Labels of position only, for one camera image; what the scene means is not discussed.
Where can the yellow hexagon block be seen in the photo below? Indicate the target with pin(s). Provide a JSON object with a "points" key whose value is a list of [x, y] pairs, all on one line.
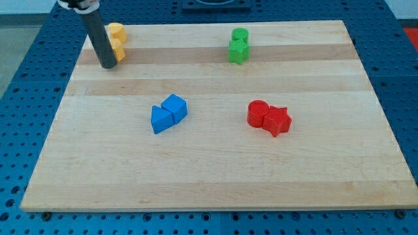
{"points": [[118, 49]]}

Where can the yellow heart block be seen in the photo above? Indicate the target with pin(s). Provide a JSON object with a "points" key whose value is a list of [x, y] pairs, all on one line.
{"points": [[117, 31]]}

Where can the blue cube block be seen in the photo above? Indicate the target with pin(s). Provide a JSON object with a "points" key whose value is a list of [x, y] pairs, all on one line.
{"points": [[177, 106]]}

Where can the red cylinder block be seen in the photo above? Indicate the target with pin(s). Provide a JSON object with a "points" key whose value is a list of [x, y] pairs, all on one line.
{"points": [[257, 110]]}

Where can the blue triangle block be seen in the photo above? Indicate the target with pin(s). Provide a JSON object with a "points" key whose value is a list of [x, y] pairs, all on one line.
{"points": [[161, 119]]}

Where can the red star block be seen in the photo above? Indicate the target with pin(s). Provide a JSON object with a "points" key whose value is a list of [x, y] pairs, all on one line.
{"points": [[277, 121]]}

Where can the green star block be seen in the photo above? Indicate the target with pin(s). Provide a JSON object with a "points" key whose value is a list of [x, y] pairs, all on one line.
{"points": [[238, 51]]}

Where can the green cylinder block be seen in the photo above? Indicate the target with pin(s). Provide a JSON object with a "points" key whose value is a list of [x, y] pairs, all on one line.
{"points": [[240, 33]]}

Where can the wooden board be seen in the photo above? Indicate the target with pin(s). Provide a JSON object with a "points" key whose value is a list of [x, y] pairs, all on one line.
{"points": [[101, 154]]}

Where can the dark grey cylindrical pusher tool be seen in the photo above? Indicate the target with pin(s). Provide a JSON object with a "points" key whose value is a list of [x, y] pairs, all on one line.
{"points": [[99, 39]]}

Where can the white collar on tool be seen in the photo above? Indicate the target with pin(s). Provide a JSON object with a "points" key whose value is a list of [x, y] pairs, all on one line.
{"points": [[80, 6]]}

